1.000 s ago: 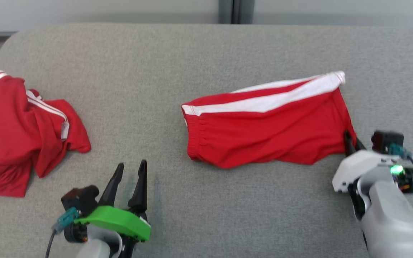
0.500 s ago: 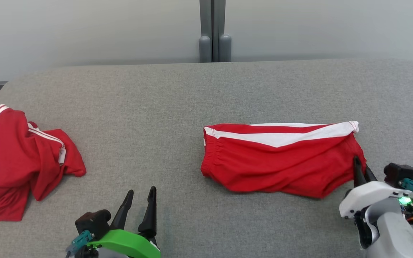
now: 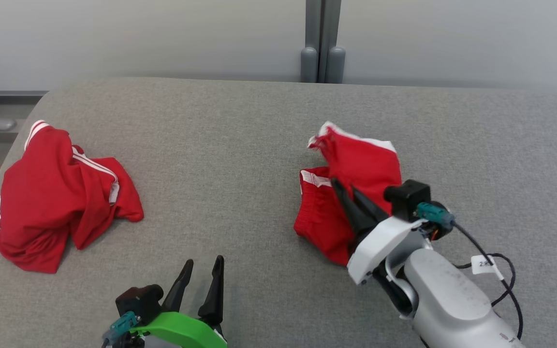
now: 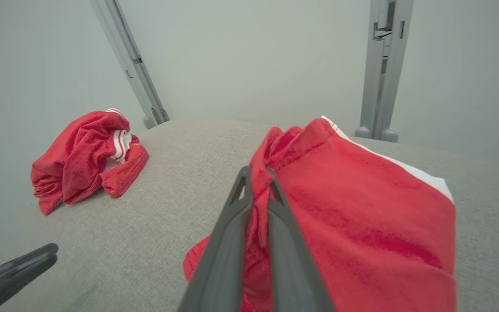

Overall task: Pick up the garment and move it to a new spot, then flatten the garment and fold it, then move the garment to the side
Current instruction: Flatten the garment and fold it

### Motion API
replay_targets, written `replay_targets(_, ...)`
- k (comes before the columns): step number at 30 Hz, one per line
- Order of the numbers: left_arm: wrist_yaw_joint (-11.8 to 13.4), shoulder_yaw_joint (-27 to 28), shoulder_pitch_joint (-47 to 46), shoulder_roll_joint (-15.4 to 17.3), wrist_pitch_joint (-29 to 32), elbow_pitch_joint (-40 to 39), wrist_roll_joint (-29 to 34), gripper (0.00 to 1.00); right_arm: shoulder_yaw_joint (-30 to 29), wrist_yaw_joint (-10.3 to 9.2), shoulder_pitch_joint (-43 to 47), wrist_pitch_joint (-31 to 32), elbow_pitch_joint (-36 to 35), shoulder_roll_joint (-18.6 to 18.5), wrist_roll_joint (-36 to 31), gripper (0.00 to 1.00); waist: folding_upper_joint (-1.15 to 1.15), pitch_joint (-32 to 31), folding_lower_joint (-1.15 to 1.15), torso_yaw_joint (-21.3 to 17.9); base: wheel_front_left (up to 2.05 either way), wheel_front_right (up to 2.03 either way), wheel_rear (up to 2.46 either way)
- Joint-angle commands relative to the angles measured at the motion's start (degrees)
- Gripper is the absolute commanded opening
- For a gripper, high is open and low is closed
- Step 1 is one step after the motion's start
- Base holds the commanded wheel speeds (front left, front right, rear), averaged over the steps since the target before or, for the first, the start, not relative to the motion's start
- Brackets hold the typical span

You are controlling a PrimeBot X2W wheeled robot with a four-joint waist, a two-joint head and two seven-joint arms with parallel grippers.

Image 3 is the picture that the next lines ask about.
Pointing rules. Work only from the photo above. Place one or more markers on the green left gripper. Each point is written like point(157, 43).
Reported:
point(191, 331)

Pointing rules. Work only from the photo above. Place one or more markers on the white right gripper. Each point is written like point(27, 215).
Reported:
point(380, 241)

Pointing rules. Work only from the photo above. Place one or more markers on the red shorts white hem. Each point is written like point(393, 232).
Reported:
point(360, 164)

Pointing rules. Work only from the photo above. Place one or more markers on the red jersey white stripes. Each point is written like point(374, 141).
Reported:
point(46, 203)

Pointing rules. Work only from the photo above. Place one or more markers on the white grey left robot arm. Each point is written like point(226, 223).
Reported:
point(160, 343)

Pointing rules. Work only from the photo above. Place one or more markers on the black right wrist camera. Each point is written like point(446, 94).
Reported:
point(406, 200)

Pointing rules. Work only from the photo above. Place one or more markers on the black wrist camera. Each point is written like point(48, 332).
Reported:
point(138, 302)
point(406, 200)

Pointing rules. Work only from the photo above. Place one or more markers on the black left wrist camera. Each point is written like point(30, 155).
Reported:
point(138, 302)

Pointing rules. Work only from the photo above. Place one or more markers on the teal right camera connector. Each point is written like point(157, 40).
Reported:
point(433, 215)

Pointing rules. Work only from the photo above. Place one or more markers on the teal camera connector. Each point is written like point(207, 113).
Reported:
point(433, 215)
point(123, 326)

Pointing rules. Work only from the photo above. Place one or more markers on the teal left camera connector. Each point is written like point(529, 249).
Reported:
point(123, 326)

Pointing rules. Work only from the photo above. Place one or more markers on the grey metal partition post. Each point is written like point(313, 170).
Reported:
point(322, 43)

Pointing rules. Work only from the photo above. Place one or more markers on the grey metal frame rail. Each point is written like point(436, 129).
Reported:
point(7, 94)

